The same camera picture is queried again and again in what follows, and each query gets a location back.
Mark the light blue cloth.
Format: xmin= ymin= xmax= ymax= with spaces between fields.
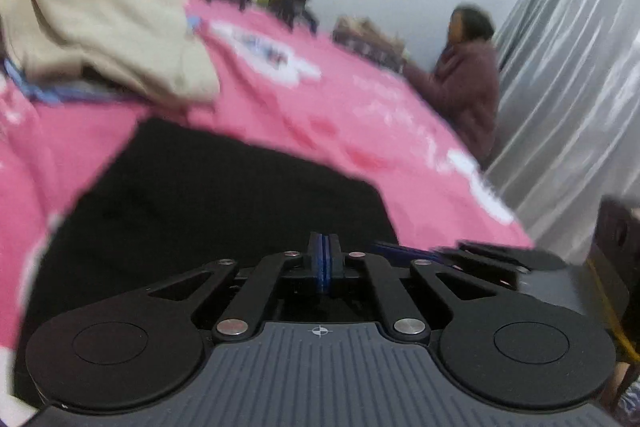
xmin=2 ymin=14 xmax=201 ymax=106

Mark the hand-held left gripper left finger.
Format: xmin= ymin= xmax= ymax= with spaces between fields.
xmin=147 ymin=232 xmax=325 ymax=344

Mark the stack of folded clothes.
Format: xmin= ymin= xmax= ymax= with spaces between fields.
xmin=332 ymin=16 xmax=406 ymax=72

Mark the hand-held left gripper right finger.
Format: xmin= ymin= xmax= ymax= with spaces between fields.
xmin=324 ymin=232 xmax=506 ymax=343

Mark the pink floral blanket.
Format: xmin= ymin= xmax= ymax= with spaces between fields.
xmin=0 ymin=0 xmax=536 ymax=427

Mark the cream fleece garment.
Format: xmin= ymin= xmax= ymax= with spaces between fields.
xmin=0 ymin=0 xmax=221 ymax=105

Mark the person's right forearm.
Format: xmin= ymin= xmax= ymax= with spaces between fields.
xmin=611 ymin=357 xmax=640 ymax=418

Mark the black sweater with white print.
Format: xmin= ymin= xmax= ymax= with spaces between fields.
xmin=15 ymin=117 xmax=401 ymax=408

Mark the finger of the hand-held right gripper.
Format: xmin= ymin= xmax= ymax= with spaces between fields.
xmin=370 ymin=243 xmax=531 ymax=290
xmin=457 ymin=241 xmax=568 ymax=271

